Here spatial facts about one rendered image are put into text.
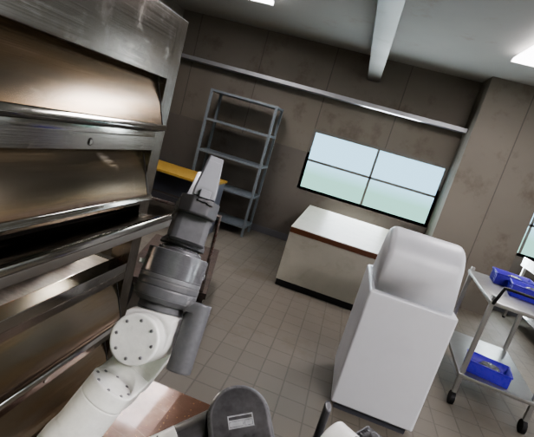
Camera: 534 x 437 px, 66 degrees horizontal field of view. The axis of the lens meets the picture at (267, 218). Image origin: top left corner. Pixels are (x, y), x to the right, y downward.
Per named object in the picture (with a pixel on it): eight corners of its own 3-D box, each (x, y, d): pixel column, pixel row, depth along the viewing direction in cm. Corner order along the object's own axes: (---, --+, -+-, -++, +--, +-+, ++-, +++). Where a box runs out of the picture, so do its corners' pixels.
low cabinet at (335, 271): (393, 279, 678) (408, 236, 661) (407, 332, 478) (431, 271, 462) (296, 247, 704) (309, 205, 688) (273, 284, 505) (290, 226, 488)
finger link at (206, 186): (226, 162, 58) (212, 203, 57) (205, 153, 57) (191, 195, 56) (229, 159, 56) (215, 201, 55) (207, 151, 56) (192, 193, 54)
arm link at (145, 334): (153, 274, 64) (126, 347, 61) (124, 267, 53) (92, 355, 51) (221, 296, 62) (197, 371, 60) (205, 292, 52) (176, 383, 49)
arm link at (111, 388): (162, 303, 64) (104, 375, 62) (140, 303, 55) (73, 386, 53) (193, 330, 62) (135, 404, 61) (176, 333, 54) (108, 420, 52)
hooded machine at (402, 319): (333, 361, 368) (384, 215, 339) (399, 385, 359) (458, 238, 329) (327, 407, 300) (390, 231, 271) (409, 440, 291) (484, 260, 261)
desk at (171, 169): (128, 202, 683) (139, 153, 665) (214, 231, 658) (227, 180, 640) (99, 209, 605) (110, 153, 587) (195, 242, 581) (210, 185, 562)
